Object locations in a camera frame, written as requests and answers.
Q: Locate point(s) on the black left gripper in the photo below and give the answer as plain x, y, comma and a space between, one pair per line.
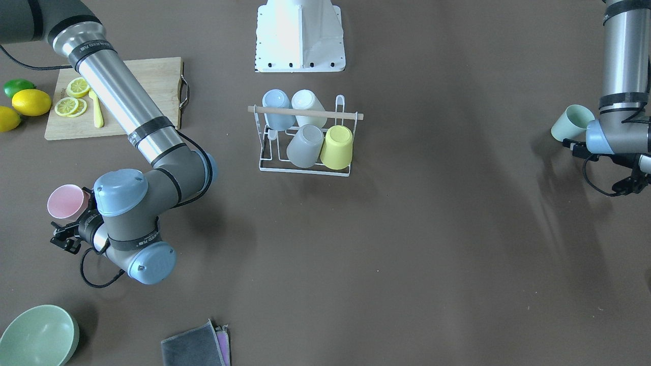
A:
619, 158

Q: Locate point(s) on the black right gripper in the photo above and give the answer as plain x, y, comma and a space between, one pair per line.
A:
89, 226

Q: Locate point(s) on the pink plastic cup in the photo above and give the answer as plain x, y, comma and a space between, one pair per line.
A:
67, 202

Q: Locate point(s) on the green plastic cup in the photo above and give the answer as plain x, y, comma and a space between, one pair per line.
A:
571, 123

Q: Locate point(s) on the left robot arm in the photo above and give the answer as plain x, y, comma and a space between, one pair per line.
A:
622, 128

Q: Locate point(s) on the grey cup on rack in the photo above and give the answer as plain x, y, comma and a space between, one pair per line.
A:
304, 148

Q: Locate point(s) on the white cup on rack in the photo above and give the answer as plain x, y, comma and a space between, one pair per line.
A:
306, 100

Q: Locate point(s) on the yellow cup on rack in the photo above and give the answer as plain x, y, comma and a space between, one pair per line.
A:
337, 149

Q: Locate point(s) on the green bowl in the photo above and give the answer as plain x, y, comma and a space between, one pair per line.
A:
43, 335

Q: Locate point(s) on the yellow plastic knife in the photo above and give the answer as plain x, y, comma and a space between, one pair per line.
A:
97, 113

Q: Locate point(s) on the lemon slice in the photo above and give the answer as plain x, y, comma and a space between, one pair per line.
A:
66, 106
81, 108
78, 88

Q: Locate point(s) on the yellow lemon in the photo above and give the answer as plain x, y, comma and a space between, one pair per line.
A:
9, 119
31, 102

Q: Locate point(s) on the green lime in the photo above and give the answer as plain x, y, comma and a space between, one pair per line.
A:
13, 86

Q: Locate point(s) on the grey folded cloth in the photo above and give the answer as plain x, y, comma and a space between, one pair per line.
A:
204, 345

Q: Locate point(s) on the wooden cutting board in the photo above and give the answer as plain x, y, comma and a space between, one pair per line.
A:
161, 78

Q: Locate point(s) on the white wire cup rack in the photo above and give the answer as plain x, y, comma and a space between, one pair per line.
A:
273, 143

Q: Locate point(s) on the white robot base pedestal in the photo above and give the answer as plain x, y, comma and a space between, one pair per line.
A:
299, 37

